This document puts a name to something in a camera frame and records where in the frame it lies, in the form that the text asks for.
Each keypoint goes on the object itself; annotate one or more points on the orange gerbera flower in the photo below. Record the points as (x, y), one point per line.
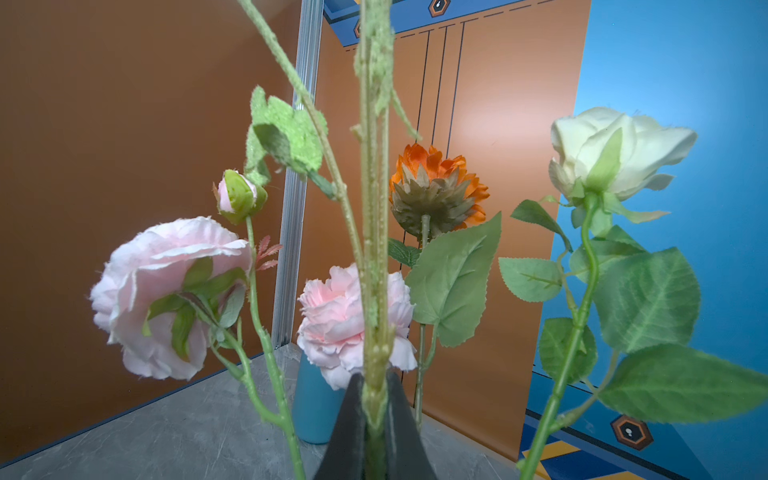
(439, 202)

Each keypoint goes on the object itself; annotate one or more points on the orange poppy flower stem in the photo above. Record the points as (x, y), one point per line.
(304, 148)

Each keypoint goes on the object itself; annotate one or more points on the cream white rose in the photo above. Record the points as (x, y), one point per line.
(626, 343)

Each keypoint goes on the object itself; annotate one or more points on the teal cylindrical vase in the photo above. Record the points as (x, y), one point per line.
(316, 405)

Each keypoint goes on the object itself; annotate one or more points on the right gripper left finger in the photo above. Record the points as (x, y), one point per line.
(345, 453)

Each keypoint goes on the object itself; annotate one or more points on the pink peony flower stem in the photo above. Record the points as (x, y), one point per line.
(175, 293)

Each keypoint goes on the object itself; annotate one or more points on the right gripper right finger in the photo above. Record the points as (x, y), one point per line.
(406, 458)

